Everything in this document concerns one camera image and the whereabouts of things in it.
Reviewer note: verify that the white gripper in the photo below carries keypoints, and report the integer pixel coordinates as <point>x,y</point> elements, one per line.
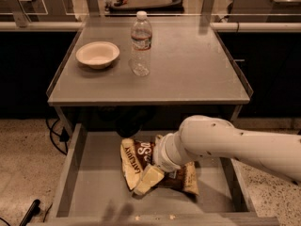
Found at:
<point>164,157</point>

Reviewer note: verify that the brown chip bag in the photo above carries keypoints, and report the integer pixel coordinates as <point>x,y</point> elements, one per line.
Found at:
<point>136,155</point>

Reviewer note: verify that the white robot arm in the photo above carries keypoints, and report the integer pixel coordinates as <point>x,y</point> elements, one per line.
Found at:
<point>277,154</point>

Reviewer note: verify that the grey open top drawer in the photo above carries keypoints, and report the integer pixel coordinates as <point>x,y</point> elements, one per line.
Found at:
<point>92,192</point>

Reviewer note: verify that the grey counter cabinet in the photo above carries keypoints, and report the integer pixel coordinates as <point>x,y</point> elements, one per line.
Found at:
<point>188,66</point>

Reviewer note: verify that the white paper bowl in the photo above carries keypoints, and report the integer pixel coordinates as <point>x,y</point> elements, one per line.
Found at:
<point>97,55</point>

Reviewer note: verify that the clear plastic water bottle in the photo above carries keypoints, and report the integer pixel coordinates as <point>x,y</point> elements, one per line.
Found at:
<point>141,36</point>

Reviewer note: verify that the black handle bar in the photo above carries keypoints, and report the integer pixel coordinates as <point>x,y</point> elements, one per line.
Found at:
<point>33,210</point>

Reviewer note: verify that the white horizontal rail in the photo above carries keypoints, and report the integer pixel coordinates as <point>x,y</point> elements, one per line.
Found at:
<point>219,27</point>

